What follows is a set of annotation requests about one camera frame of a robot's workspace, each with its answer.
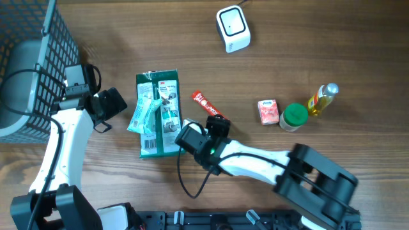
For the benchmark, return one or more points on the grey plastic mesh basket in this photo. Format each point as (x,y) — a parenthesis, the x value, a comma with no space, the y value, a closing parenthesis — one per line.
(36,47)

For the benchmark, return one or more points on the light green snack pouch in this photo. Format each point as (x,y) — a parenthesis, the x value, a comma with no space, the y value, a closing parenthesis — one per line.
(143,119)

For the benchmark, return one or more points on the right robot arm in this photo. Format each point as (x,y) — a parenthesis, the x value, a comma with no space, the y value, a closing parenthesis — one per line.
(316,187)

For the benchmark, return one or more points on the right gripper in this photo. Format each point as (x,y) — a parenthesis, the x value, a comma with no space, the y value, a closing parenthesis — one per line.
(220,124)

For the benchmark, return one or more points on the white barcode scanner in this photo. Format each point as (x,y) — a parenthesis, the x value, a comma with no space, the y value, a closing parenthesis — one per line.
(233,28)

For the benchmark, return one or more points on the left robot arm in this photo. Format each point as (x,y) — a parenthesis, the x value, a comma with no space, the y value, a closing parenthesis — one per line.
(55,200)

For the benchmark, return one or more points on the red Kleenex tissue pack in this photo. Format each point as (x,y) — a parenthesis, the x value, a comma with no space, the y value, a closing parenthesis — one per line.
(268,111)

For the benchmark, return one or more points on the yellow liquid bottle silver cap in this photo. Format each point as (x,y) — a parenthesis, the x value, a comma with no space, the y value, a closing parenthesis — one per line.
(322,98)

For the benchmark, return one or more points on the green 3M gloves package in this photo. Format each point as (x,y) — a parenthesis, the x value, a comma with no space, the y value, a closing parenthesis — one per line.
(167,121)

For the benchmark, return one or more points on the green lid jar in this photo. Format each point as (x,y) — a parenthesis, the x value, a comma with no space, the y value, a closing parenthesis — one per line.
(293,117)

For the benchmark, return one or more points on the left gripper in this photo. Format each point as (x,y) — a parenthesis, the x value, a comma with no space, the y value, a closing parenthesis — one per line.
(115,103)

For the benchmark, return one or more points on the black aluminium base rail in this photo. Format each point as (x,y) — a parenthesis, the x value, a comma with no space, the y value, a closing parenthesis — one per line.
(223,220)

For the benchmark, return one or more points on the red Nescafe coffee stick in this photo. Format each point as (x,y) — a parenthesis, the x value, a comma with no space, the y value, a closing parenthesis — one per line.
(198,97)

